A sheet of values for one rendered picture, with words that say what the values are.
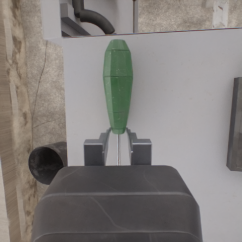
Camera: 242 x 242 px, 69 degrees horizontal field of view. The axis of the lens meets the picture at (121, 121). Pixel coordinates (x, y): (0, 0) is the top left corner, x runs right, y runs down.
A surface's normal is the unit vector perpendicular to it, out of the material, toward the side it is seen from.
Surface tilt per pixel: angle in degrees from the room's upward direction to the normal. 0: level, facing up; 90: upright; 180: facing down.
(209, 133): 0
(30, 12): 0
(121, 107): 32
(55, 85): 0
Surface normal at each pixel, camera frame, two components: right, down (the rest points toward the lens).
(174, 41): -0.22, 0.17
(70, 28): 0.98, 0.04
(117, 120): -0.22, 0.40
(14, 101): 0.31, 0.16
